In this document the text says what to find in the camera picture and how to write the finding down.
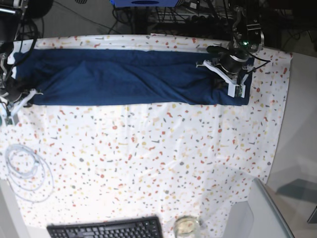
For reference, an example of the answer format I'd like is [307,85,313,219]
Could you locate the black wire rack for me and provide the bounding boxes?
[148,4,238,25]

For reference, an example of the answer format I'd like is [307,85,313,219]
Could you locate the clear glass jar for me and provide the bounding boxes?
[173,216,201,238]

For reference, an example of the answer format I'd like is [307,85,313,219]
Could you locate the terrazzo pattern table cloth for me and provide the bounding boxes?
[0,48,292,238]

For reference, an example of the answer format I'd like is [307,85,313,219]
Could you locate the blue box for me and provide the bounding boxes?
[110,0,184,7]

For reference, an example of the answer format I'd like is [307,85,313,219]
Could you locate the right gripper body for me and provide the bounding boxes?
[0,81,27,102]

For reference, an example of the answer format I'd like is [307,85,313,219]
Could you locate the coiled white cable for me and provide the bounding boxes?
[4,143,54,204]

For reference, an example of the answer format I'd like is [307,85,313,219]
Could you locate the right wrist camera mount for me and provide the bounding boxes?
[0,89,43,126]

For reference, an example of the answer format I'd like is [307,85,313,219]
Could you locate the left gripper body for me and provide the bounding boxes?
[216,53,249,78]

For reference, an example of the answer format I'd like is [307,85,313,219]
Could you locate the black computer keyboard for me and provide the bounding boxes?
[47,216,163,238]

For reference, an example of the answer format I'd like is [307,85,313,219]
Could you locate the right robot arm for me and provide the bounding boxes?
[0,0,38,102]

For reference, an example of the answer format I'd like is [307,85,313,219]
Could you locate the dark blue t-shirt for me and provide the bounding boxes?
[14,49,250,106]

